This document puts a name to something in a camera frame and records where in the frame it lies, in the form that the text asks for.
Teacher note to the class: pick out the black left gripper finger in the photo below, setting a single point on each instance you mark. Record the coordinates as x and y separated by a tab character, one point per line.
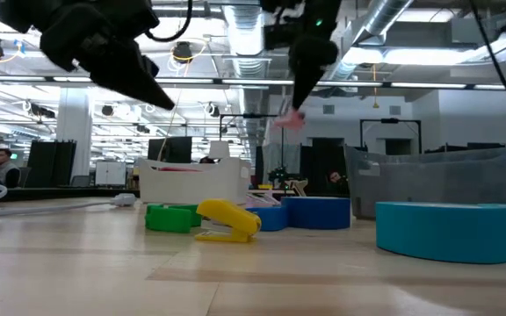
121	74
151	66

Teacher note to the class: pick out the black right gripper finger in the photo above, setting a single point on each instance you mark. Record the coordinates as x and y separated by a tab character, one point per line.
308	61

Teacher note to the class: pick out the pink staple remover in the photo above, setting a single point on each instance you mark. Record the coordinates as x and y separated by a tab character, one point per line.
291	121

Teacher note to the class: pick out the pale translucent staple remover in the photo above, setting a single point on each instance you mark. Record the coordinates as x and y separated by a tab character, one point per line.
262	199

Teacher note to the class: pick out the dark blue tape roll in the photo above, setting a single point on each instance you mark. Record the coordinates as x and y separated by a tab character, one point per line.
319	213

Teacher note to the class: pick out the yellow staple remover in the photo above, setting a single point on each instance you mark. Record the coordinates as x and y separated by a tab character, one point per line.
231	215

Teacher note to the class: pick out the long ceiling light strip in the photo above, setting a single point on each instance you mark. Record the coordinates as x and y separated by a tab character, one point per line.
257	82

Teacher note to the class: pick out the white building column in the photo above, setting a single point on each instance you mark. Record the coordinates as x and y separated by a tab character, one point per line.
74	140

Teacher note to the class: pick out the black background monitor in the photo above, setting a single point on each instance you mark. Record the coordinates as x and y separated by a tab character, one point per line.
169	149

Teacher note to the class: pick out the white cabinet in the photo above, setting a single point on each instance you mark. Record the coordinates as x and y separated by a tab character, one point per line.
110	173

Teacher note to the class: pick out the white lampshade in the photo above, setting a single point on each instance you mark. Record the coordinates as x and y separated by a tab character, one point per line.
219	150

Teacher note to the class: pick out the black partition panel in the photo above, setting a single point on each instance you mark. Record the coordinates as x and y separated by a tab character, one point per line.
51	162

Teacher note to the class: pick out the person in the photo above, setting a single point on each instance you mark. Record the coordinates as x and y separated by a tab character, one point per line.
334	177
6	171

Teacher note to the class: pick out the white plastic bin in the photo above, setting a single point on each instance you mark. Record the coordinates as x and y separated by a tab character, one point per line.
191	186

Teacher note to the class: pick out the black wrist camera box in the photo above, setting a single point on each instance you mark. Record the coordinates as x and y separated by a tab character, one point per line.
279	37

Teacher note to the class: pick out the silver ventilation duct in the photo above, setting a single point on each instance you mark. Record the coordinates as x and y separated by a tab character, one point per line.
246	35
380	17

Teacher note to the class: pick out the black stand frame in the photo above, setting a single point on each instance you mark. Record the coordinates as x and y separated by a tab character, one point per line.
244	116
389	120

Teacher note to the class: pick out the black aluminium table frame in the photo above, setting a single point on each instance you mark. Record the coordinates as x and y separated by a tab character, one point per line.
59	194

